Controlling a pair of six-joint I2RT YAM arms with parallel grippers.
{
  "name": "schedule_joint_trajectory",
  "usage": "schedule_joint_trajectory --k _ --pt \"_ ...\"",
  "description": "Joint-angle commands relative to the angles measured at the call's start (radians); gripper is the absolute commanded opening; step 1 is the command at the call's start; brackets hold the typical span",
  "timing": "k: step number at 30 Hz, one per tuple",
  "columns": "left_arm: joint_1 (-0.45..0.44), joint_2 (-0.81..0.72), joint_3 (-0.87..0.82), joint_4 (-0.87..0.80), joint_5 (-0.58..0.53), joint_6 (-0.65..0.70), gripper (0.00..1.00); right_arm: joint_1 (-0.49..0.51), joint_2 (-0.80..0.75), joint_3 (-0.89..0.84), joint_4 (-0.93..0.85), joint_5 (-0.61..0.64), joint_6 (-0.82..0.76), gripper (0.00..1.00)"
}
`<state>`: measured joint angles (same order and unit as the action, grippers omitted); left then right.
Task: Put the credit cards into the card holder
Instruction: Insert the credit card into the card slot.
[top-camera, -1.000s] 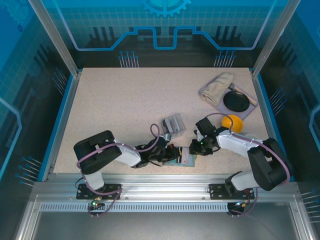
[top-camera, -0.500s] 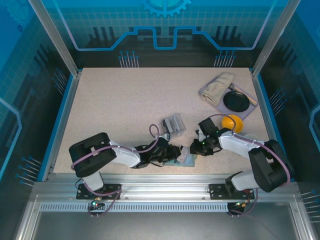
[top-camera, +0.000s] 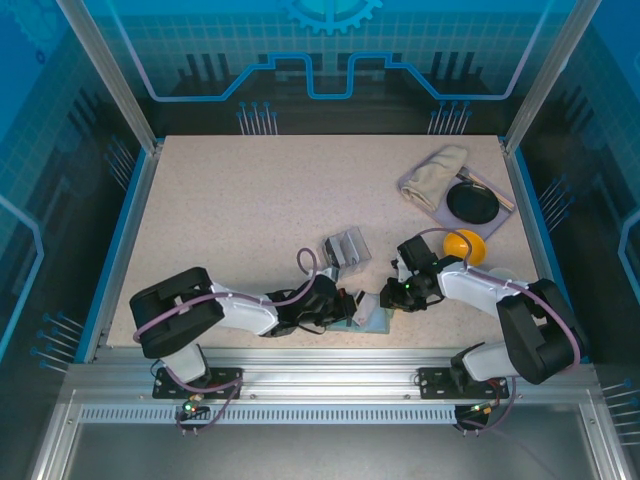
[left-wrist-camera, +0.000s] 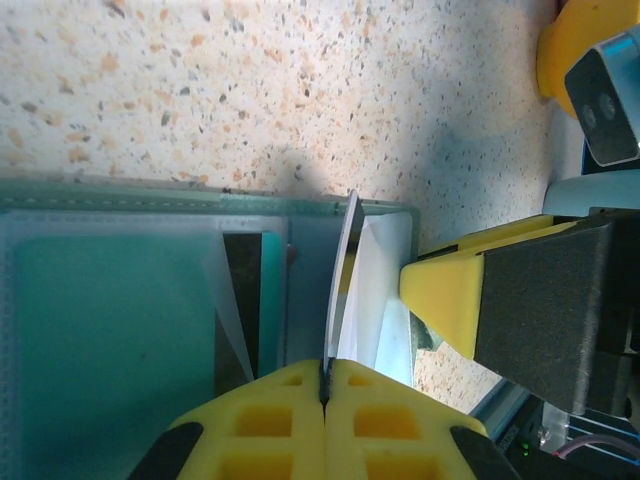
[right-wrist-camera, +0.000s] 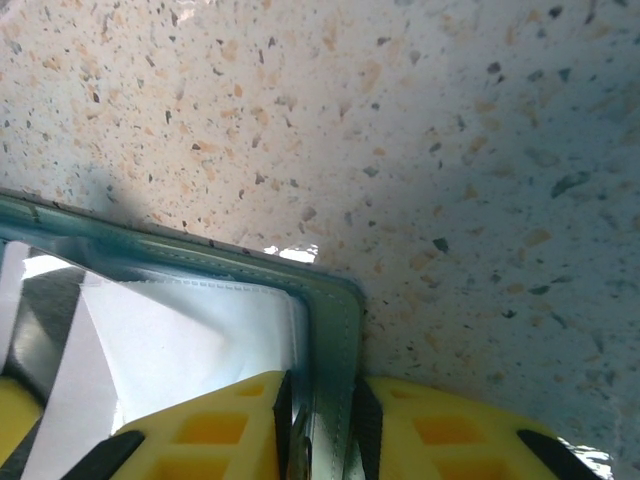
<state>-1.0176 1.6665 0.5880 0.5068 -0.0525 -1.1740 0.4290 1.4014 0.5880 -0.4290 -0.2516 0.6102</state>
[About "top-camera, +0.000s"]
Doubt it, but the black round plate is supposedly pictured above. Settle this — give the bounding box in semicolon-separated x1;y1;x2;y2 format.
444;180;501;226

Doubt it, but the purple rectangular tray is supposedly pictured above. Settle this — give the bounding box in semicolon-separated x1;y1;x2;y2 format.
398;149;517;242

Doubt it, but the slotted metal cable duct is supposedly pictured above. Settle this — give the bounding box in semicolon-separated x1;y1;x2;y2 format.
79;405;459;426

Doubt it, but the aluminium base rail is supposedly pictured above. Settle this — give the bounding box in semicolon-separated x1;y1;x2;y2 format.
64;347;599;401

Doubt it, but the aluminium lower frame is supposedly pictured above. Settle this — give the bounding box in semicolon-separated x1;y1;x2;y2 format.
29;389;629;480

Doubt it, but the clear plastic card box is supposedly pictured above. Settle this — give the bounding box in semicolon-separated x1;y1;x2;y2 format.
318;225;374;279

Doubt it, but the green card holder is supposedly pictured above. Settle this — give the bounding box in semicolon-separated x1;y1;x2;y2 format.
327;292;392;335

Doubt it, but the aluminium frame post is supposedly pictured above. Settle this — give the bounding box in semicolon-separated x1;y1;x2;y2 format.
502;0;604;154
54;0;166;154

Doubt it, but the orange bowl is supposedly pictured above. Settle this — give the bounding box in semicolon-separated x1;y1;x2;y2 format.
442;228;488;267

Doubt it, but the black credit card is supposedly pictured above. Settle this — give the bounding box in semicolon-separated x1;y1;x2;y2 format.
324;239;347;267

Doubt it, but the wooden chopstick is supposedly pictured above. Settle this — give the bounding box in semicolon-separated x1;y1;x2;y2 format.
464;170;513;208
467;168;515;205

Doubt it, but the aluminium table side rail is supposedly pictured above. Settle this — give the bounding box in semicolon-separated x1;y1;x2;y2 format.
74;142;164;364
502;139;589;364

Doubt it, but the beige folded cloth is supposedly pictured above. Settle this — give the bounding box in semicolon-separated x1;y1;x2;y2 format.
397;144;470;214

